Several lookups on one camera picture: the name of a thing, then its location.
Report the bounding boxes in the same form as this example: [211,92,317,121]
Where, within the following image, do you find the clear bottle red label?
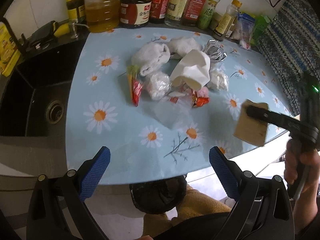
[182,0,206,26]

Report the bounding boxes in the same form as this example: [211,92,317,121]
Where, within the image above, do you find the green pepper oil bottle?
[197,0,220,30]

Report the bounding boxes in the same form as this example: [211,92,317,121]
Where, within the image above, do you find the metal soap dispenser pump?
[68,21,89,39]

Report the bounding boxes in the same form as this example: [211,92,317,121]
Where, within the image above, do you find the black yellow scrub brush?
[27,21,70,49]

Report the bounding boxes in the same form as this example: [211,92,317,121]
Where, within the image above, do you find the clear vinegar bottle beige label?
[164,0,187,27]

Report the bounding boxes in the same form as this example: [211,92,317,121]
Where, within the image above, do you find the large cooking oil jug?
[85,0,120,33]

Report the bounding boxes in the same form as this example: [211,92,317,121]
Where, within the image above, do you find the white towel cloth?
[167,36,203,60]

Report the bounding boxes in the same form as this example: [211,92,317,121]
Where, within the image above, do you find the patterned blue fabric curtain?
[256,0,319,115]

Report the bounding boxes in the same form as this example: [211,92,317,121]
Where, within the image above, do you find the clear flat plastic bag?
[153,96,193,129]

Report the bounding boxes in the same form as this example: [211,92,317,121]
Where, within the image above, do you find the green yellow label bottle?
[66,0,86,23]

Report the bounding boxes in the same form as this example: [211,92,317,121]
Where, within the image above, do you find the black trash bin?
[129,175,187,215]

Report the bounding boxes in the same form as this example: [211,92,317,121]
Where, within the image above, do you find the small bottle yellow cap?
[213,0,242,41]

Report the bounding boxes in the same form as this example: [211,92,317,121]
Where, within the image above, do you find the silver foil with grey cloth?
[202,40,227,67]

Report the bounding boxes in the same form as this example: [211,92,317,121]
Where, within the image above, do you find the brown cardboard piece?
[233,99,268,147]

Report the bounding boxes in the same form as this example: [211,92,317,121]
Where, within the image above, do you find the black faucet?
[1,17,26,56]

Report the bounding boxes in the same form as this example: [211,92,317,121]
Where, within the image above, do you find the person's right hand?
[284,139,319,193]

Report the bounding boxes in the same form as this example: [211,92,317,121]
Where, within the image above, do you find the person's tan trousers leg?
[141,185,231,239]

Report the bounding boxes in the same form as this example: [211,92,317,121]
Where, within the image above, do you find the white crumpled plastic bag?
[207,68,229,91]

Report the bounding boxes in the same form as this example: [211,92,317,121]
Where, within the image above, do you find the black kitchen sink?
[1,38,86,137]

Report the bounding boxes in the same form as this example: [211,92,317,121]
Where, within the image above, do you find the yellow dish soap box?
[0,22,21,77]

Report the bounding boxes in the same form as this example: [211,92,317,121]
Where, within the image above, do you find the red label sauce bottle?
[149,0,173,25]

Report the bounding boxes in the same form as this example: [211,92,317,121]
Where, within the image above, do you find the daisy print blue table mat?
[66,28,291,185]

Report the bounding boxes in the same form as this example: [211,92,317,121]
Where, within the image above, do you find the green seasoning bag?
[250,15,271,46]

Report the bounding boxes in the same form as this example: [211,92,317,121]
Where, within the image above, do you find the clear bag with white trash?
[145,72,171,101]

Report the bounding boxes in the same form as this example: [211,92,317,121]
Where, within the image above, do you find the soy sauce jug red label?
[119,0,151,29]

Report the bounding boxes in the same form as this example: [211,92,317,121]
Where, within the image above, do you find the white knitted cloth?
[131,42,170,76]

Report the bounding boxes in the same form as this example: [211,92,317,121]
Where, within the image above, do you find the white paper tissue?
[170,49,210,91]

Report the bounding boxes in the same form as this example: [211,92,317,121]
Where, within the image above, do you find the red snack wrapper pieces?
[168,86,210,107]

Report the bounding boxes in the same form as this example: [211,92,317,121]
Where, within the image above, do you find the person's right forearm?
[293,170,319,234]

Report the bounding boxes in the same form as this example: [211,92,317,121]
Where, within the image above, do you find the red orange snack wrapper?
[126,65,143,107]

